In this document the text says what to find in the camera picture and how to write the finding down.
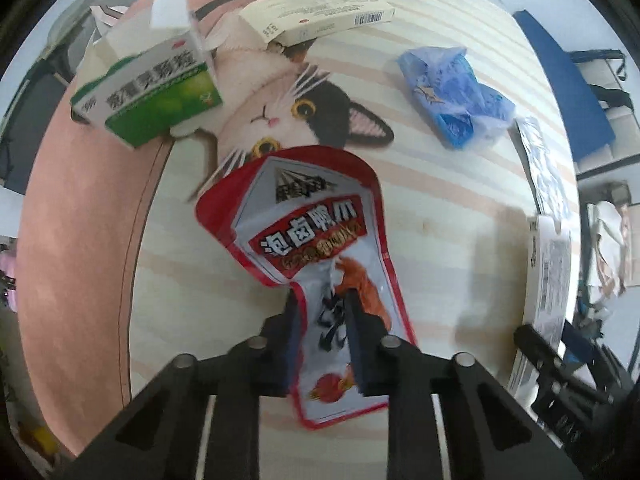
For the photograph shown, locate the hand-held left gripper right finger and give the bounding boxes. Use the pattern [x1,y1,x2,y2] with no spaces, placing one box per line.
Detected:
[345,287,586,480]

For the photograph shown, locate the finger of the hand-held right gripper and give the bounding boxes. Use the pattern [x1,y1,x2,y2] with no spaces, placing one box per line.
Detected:
[514,324,568,381]

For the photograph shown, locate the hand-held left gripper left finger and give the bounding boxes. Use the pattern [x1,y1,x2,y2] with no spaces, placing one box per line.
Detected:
[60,287,306,480]

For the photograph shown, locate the white printed box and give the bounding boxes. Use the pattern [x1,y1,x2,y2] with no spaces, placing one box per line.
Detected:
[507,214,572,406]

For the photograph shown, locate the red snack pouch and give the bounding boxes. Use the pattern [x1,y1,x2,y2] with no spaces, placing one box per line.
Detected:
[195,145,418,431]

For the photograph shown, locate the silver foil blister pack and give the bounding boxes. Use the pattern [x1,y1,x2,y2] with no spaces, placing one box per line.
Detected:
[515,116,572,223]

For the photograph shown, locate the white cardboard box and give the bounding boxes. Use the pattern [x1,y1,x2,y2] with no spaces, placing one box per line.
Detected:
[239,0,396,46]

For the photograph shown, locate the cat print tablecloth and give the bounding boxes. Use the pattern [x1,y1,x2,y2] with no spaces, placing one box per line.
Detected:
[15,0,581,461]

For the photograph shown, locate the blue padded board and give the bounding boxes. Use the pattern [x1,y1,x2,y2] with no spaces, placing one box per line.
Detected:
[514,9,617,163]

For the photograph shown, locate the blue plastic bag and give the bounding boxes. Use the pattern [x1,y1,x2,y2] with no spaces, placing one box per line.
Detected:
[396,46,517,151]

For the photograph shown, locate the green and white medicine box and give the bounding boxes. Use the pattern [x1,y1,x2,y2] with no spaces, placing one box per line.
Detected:
[70,0,224,150]

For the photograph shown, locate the grey chair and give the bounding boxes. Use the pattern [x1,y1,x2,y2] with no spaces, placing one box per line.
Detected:
[47,0,146,86]

